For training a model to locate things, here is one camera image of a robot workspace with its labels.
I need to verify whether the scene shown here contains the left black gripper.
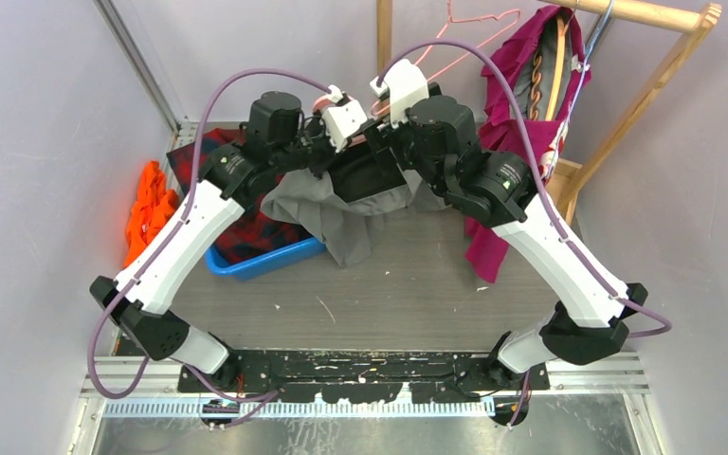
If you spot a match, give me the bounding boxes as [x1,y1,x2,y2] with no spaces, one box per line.
[271,109,352,181]

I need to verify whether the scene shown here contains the pink wire hanger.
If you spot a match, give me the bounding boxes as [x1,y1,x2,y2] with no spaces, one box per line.
[370,0,522,118]

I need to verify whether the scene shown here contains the red plaid skirt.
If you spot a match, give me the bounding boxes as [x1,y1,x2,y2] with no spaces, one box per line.
[166,128,312,264]

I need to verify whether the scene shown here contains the wooden hanger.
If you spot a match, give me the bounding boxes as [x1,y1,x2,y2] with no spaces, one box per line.
[528,14,568,121]

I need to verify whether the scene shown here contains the floral white red garment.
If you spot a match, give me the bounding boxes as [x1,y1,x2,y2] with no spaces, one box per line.
[537,119,569,184]

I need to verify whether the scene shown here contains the grey garment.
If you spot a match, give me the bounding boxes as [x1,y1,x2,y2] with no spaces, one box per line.
[261,148,446,267]

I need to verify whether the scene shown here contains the magenta garment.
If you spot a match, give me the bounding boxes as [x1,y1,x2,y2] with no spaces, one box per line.
[464,5,590,285]

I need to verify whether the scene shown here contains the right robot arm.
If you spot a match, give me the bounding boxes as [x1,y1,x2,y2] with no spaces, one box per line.
[365,79,647,390]

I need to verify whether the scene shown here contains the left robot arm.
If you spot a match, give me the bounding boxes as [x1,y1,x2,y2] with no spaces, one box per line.
[90,91,334,391]

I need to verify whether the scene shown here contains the blue plastic bin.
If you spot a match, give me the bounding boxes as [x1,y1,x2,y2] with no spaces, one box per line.
[205,238,326,281]

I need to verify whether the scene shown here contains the orange cloth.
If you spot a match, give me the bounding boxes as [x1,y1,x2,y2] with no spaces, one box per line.
[123,160,180,268]

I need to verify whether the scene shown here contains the wooden clothes rack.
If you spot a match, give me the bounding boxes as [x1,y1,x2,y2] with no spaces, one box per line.
[373,0,723,228]

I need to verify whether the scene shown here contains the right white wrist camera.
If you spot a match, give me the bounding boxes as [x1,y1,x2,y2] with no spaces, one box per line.
[370,59,429,128]

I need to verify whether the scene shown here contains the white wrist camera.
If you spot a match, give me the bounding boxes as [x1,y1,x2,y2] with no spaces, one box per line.
[313,84,369,153]
[370,59,429,128]

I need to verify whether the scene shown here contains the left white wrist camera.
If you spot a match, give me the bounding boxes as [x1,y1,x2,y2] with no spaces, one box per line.
[313,84,369,153]

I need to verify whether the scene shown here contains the blue wire hanger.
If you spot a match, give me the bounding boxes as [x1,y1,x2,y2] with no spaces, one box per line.
[571,0,615,109]

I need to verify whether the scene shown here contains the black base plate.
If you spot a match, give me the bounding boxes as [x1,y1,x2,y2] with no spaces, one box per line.
[177,349,551,429]

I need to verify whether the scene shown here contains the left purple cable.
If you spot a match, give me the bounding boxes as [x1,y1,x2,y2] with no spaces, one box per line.
[86,68,340,429]

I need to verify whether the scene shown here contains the purple cable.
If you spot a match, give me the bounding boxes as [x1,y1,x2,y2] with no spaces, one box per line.
[86,68,340,429]
[373,39,673,431]

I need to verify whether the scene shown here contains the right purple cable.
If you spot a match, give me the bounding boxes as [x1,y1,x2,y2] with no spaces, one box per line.
[373,39,673,431]

